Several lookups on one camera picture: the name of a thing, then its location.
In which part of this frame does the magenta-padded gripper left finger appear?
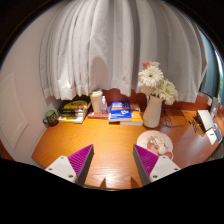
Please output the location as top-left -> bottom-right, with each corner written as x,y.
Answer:
44,144 -> 95,187

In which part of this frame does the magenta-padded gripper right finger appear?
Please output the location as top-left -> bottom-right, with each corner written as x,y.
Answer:
132,144 -> 181,186

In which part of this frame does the white computer mouse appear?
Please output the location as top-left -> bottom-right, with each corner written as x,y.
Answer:
151,135 -> 168,156

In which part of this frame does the round pink cartoon mouse pad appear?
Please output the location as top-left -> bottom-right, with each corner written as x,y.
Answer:
136,129 -> 174,161

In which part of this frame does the dark green mug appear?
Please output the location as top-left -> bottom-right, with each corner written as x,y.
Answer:
42,109 -> 60,128

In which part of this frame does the white ceramic vase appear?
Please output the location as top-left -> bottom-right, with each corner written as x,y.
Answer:
142,94 -> 164,129

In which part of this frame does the orange book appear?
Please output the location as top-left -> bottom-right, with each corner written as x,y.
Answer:
119,103 -> 144,127

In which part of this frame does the dark red book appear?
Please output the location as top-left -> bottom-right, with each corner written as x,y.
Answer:
87,111 -> 110,120

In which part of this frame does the yellow and black book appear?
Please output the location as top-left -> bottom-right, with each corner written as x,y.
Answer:
59,99 -> 92,111

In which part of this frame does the white flat device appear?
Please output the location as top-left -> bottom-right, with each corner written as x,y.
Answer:
196,109 -> 216,133

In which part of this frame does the blue book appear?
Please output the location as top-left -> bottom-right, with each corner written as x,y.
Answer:
108,100 -> 133,123

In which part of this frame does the clear spray bottle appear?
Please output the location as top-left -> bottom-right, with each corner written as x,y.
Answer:
100,95 -> 109,115

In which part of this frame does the cream tumbler with lid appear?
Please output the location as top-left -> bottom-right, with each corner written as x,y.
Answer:
89,88 -> 104,114

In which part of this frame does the white flower bouquet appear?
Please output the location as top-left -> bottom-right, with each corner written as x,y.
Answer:
137,60 -> 179,106

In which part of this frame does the white pleated curtain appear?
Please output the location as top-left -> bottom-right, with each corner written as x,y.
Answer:
39,0 -> 208,104

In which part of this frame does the black cable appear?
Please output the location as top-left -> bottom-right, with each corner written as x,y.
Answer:
161,106 -> 188,128

